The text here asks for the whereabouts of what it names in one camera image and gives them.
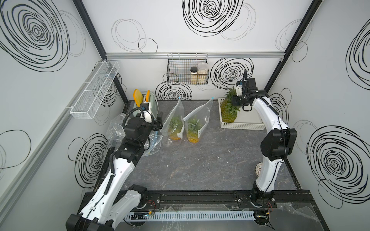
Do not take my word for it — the black wire wall basket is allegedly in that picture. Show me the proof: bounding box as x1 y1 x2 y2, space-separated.
166 53 209 85

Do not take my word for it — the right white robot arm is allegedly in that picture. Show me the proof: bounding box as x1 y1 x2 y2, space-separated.
232 71 297 208

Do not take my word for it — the left yellow toast slice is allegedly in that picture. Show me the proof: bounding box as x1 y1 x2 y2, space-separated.
133 89 144 107

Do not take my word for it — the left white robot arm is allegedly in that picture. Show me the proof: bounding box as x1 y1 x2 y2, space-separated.
66 103 163 231

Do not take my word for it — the cream perforated plastic basket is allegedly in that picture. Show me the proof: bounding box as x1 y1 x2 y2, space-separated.
218 98 266 131

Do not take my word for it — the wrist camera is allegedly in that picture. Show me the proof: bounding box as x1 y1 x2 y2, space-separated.
234 81 243 97
140 103 154 124

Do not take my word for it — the white mesh wall shelf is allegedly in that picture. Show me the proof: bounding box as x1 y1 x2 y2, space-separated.
70 60 119 119

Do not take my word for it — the right yellow toast slice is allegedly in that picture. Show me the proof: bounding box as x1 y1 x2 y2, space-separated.
145 90 150 103

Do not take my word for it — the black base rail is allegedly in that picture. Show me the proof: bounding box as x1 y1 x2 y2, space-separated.
138 190 313 209

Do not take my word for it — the grey slotted cable duct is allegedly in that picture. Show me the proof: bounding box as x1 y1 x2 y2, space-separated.
124 211 255 222

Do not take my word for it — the clear zip-top bag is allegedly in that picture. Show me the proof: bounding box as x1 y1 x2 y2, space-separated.
184 98 214 140
106 113 126 150
143 131 163 157
161 97 185 146

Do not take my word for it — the white round sink strainer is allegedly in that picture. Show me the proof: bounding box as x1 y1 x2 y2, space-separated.
255 162 263 178

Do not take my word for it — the mint green toaster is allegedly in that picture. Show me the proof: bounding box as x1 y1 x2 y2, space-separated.
143 92 159 118

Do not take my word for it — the yellow toast slice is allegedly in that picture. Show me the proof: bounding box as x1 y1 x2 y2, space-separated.
133 89 144 107
145 90 150 103

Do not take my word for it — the white-lid spice jar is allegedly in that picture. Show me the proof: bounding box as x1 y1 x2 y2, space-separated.
197 62 209 85

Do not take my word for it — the dark-lid spice jar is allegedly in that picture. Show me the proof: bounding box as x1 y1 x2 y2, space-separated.
190 66 198 85

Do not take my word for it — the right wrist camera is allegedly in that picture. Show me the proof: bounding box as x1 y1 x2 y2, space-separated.
234 81 243 97

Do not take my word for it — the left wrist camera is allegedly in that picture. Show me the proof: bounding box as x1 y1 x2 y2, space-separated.
140 103 154 124

